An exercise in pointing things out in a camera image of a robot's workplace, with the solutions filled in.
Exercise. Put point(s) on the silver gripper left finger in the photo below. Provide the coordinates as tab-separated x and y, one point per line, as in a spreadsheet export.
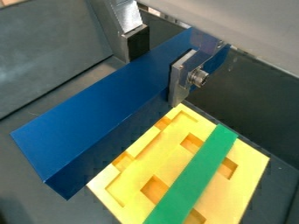
126	31

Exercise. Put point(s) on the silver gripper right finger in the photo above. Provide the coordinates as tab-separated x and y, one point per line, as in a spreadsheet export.
188	70

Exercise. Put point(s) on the blue bar block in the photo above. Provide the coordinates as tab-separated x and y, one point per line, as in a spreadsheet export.
74	140

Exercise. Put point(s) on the yellow slotted board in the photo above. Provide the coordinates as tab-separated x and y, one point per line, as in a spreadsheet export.
136	181

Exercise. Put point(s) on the green bar block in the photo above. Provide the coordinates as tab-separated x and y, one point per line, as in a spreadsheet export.
177	203

